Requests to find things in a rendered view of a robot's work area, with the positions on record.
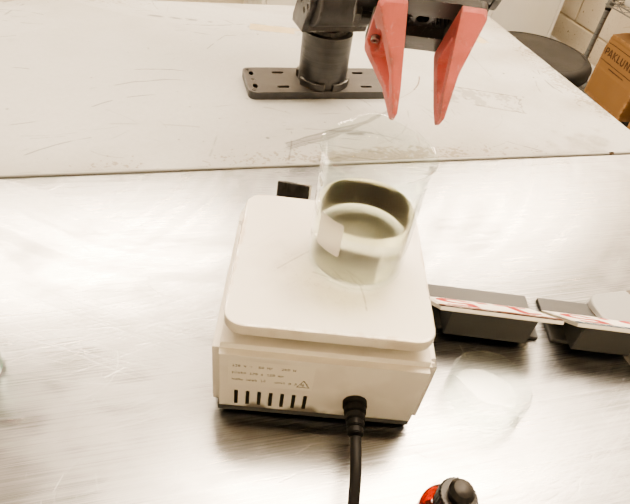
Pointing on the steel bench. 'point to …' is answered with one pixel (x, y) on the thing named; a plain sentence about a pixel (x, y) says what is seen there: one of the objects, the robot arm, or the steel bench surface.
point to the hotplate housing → (317, 376)
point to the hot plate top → (261, 214)
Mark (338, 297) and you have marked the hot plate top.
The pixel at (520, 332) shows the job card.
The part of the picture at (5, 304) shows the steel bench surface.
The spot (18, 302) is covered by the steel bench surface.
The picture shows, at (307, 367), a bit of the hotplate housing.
